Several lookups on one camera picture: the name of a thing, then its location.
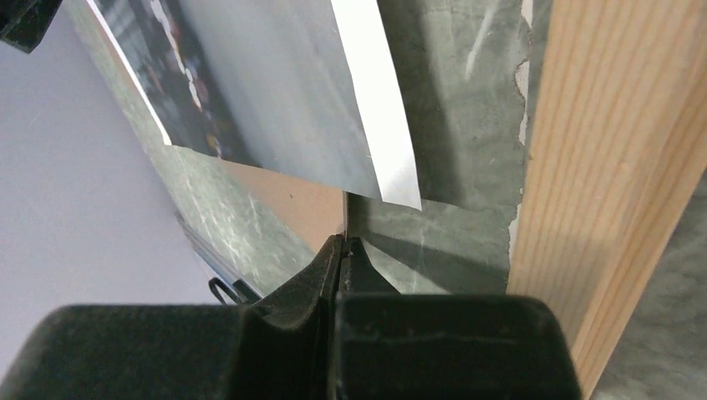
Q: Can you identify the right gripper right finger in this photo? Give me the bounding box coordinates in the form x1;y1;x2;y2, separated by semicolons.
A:
329;237;583;399

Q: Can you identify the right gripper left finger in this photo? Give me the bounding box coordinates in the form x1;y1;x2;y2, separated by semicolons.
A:
1;235;343;399

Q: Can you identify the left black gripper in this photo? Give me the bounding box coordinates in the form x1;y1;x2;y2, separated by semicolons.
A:
1;0;63;53

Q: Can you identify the printed photo sheet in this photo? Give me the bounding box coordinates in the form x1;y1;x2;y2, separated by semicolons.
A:
89;1;421;209

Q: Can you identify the light wooden picture frame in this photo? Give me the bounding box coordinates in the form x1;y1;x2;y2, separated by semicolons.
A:
507;1;706;397

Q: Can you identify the brown cardboard backing board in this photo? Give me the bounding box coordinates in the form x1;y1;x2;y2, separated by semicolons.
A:
220;160;348;251

